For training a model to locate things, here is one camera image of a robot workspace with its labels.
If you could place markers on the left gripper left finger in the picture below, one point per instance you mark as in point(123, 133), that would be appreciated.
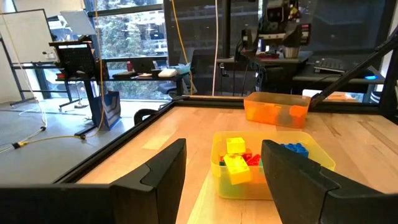
point(140, 202)

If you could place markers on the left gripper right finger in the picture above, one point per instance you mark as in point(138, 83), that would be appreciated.
point(311, 202)

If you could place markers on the blue small brick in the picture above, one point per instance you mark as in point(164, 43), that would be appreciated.
point(297, 148)

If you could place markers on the red small brick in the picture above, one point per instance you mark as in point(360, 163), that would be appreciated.
point(254, 160)

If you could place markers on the orange-red small brick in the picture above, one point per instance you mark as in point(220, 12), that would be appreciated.
point(247, 153)

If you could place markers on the orange small block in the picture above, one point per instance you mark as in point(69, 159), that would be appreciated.
point(237, 169)

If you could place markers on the yellow small brick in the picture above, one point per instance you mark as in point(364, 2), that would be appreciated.
point(235, 145)

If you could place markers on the yellow translucent plastic bin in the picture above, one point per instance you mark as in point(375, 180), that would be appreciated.
point(217, 174)

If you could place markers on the orange translucent plastic bin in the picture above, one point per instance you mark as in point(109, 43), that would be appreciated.
point(276, 110)

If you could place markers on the blue white paper bag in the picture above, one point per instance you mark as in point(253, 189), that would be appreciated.
point(109, 109)

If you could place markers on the white flat device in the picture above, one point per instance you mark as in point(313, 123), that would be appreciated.
point(167, 73)

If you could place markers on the black keyboard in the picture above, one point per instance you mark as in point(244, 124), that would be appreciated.
point(329, 65)

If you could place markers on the dark office desk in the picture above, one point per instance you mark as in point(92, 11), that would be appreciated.
point(81, 62)

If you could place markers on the grey ribbed cup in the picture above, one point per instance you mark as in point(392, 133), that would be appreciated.
point(291, 51)

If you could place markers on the grey tilted panel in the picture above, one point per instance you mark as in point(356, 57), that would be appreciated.
point(77, 22)

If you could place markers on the white board panel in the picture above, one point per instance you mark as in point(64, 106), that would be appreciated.
point(26, 35)

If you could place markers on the black table frame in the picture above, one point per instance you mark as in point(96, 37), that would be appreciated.
point(124, 140)

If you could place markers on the black frame clamp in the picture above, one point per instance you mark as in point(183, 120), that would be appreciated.
point(143, 114)

